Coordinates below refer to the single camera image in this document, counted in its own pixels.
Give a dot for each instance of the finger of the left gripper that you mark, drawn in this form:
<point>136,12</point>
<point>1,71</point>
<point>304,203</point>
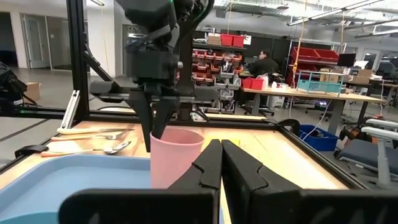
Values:
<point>164,115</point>
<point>142,115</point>

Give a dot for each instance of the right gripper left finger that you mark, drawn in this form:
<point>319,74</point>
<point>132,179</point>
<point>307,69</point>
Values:
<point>186,199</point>

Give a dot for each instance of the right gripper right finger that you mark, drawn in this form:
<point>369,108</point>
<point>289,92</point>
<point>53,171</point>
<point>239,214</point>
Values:
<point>264,202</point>

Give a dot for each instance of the pink cup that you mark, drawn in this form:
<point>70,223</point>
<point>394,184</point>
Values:
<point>174,161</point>

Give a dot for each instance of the yellow cloth napkin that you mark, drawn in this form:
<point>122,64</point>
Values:
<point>235,142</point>

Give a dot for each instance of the teal plate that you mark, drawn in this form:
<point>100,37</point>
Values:
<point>18,219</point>

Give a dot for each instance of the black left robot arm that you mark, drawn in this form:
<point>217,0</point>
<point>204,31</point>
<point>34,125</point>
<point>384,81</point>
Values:
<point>149,12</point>

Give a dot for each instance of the blue plastic tray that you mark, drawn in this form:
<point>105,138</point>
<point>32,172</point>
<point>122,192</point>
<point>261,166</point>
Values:
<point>62,180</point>

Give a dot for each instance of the parts shelf with bins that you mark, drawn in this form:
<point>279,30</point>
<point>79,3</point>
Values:
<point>217,62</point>

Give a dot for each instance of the red plastic bin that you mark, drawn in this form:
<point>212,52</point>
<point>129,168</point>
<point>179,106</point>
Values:
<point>238,41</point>
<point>227,40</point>
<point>326,56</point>
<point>253,83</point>
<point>303,53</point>

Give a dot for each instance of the blue storage bin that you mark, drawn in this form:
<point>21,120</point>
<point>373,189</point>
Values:
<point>320,141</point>

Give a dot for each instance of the grey office chair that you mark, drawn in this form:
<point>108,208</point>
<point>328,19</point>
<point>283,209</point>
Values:
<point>357,154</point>

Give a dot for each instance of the person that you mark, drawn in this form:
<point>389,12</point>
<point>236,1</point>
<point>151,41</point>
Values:
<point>264,65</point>

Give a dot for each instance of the small cardboard box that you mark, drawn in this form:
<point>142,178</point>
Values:
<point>32,91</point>

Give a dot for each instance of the wooden workbench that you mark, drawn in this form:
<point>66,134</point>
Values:
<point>311,95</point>

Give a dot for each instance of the white door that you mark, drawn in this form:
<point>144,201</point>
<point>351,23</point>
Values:
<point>37,43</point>

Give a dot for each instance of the black equipment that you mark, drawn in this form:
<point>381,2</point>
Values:
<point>9,84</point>

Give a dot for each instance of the white bracket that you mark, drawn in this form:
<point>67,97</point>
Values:
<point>71,109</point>

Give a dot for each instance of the black aluminium frame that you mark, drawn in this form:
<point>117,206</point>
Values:
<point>74,46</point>

